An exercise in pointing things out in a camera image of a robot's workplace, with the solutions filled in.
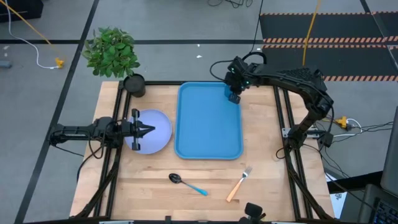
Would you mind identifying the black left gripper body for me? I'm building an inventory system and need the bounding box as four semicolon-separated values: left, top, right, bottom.
131;108;141;152

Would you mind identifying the lavender round plate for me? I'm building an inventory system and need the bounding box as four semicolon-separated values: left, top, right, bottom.
124;108;173;155

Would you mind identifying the grey desk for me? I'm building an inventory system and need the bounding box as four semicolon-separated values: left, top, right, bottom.
357;183;398;224

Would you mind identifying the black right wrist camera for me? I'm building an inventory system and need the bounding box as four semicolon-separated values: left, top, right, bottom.
224;70;237;93

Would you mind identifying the black clamp mount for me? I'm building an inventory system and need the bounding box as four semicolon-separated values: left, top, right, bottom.
243;202;267;224

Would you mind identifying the white floor cable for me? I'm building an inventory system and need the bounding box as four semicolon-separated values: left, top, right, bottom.
4;0;60;70

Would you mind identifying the black power cable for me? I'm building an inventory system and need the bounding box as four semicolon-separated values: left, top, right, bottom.
322;121;394;147

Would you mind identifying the silver fork with orange handle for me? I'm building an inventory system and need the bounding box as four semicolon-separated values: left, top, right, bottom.
226;166;253;203

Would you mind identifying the green leafy plant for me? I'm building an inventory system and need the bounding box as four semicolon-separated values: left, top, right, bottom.
81;26;141;78

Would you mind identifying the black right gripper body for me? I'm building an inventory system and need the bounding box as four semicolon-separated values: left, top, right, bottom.
231;55;250;105

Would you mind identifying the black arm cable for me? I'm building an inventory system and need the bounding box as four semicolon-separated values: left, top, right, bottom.
76;136;108;184
209;51;268;82

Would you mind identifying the white printed paper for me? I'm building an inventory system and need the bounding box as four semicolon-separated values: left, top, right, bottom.
328;191;348;219

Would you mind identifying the yellow floor cable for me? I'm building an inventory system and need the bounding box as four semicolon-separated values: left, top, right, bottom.
0;0;62;63

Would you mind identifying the white power cable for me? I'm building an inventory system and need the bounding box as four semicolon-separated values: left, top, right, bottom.
333;118;363;138

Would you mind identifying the black floor box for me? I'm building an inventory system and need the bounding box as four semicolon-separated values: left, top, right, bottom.
0;0;45;23

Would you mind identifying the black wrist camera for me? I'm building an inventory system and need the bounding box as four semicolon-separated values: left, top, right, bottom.
224;70;237;93
121;121;135;137

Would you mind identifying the black aluminium table frame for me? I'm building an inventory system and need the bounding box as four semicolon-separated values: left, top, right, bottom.
70;80;335;224

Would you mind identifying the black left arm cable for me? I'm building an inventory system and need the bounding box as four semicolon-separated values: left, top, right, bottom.
76;136;108;184

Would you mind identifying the grey side table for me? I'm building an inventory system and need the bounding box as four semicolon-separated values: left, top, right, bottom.
380;105;398;197

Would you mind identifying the black hazard-striped floor mat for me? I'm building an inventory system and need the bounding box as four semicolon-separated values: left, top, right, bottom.
259;11;398;44
261;44;398;83

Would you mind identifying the yellow hanging cable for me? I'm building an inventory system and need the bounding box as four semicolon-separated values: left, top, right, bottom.
302;0;323;68

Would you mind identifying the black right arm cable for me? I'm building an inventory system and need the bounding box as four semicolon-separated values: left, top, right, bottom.
209;51;268;82

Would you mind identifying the thin black hanging cable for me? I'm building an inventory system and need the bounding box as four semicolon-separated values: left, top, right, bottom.
250;0;265;52

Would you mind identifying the blue plastic tray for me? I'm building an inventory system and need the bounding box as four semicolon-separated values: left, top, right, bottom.
174;81;244;161

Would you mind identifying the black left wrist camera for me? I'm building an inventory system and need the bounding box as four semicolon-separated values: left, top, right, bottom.
121;121;135;137

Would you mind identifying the black spoon with teal handle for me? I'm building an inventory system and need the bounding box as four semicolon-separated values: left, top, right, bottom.
168;173;208;197

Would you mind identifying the black keyboard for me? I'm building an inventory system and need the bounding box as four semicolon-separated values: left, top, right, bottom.
372;198;398;224

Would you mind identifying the black plant pot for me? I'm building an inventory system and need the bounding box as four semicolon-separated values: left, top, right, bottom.
123;73;147;98

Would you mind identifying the silver aluminium bracket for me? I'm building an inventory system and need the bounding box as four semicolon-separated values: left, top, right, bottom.
281;127;321;138

